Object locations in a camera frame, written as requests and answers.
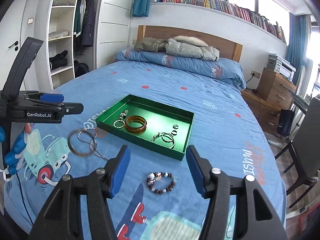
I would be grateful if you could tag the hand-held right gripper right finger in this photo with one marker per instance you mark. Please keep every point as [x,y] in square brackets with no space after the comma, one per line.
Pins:
[195,170]

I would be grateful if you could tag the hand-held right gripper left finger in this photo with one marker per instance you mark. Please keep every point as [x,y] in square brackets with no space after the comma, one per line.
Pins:
[121,170]

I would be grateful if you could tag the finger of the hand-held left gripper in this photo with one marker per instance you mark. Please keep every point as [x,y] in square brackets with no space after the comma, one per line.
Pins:
[73,108]
[52,97]

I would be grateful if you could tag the dark brown bangle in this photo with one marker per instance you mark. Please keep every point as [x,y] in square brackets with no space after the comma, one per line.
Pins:
[70,145]

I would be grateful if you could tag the amber bangle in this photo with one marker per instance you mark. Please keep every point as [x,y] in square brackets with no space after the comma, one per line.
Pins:
[135,130]

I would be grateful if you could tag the twisted silver bangle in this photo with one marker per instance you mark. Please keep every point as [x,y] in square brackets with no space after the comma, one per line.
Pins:
[115,124]

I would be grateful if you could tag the small silver bangle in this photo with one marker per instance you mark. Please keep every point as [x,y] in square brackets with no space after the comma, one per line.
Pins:
[162,138]

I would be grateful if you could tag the large thin silver bangle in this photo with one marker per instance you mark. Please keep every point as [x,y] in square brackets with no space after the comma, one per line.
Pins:
[154,138]

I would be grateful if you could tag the silver wristwatch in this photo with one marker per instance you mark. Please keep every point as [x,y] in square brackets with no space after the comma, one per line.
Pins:
[123,115]

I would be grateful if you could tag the green tray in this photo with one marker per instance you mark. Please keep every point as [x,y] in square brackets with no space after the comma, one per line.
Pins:
[155,115]

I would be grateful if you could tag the person's left hand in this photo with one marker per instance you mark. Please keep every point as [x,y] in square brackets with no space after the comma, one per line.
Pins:
[20,142]

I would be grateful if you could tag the black backpack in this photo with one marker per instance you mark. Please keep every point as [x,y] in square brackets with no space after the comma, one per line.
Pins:
[80,69]

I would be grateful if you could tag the cream folded clothes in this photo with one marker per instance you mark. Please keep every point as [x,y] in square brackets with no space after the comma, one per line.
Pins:
[58,35]

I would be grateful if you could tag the dark hanging clothes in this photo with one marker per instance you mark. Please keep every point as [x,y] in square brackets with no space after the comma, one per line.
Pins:
[86,25]

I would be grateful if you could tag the white wardrobe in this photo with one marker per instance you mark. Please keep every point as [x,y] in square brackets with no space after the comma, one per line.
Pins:
[112,30]

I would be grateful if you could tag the wooden nightstand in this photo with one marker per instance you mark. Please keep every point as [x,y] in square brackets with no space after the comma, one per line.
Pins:
[262,110]

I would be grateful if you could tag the olive green jacket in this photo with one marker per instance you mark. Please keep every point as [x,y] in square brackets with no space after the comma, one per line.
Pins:
[147,45]

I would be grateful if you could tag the black tote bag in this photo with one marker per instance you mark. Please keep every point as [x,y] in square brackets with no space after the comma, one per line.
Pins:
[285,122]

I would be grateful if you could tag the folded blue duvet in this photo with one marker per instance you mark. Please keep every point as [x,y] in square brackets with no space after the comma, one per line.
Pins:
[190,65]

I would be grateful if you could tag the wooden headboard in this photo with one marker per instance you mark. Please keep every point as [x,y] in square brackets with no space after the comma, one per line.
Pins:
[160,32]

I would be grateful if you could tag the wooden drawer chest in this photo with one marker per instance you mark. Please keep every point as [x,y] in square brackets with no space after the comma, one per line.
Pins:
[275,87]

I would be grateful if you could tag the grey chair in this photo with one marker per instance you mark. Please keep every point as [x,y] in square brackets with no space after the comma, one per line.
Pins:
[307,140]

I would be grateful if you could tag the grey down jacket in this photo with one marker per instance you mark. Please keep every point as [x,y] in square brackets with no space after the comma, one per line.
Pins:
[190,48]

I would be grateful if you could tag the white printer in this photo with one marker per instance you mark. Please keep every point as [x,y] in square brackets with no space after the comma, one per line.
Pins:
[281,66]

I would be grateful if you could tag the row of books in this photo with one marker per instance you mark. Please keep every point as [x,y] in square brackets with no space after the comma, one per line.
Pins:
[220,5]

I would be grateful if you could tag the light switch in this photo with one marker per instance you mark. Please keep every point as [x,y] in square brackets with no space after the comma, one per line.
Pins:
[30,21]

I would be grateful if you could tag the wall outlet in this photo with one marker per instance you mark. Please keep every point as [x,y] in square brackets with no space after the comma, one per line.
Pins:
[255,73]

